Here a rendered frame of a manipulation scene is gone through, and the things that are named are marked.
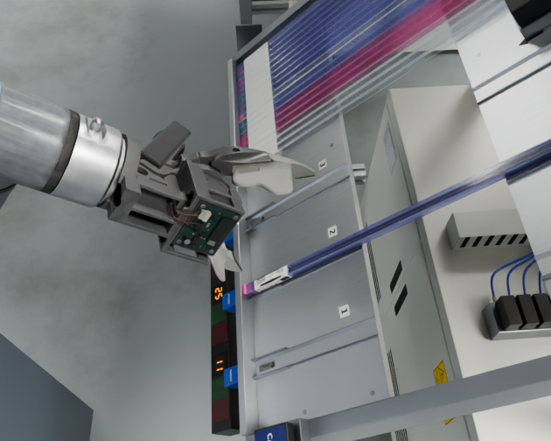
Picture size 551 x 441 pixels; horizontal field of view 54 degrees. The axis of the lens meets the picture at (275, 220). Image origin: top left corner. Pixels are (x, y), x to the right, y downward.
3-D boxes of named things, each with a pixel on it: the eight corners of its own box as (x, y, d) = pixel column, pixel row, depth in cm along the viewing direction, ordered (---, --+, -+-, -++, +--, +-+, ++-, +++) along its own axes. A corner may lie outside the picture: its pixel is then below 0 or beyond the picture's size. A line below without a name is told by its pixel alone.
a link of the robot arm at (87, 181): (46, 163, 51) (82, 92, 48) (94, 179, 53) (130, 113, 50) (45, 211, 45) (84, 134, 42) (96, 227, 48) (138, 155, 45)
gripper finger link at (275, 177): (329, 199, 55) (240, 217, 53) (310, 168, 59) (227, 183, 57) (331, 174, 53) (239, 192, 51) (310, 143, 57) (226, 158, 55)
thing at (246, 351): (279, 440, 70) (239, 435, 65) (254, 81, 105) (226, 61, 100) (286, 438, 69) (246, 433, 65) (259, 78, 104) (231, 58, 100)
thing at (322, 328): (272, 437, 67) (254, 434, 65) (249, 71, 103) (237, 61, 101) (402, 403, 57) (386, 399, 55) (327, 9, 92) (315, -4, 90)
